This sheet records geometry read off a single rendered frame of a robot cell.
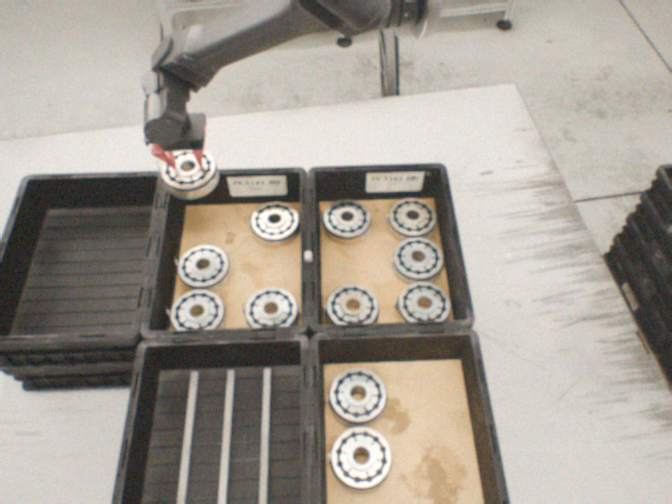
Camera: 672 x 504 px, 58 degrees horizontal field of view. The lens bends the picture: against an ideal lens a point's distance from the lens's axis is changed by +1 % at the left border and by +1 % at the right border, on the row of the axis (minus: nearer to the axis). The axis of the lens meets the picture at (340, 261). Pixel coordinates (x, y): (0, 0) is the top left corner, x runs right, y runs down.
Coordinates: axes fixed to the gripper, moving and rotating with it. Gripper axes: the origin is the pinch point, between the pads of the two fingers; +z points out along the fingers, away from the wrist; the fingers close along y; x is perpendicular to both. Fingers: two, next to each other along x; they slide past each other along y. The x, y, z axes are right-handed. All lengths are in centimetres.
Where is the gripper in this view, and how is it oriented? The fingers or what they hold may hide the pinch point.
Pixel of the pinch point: (187, 163)
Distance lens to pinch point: 118.0
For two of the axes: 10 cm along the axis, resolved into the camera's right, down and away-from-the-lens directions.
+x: -0.6, -8.3, 5.6
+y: 10.0, -0.6, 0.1
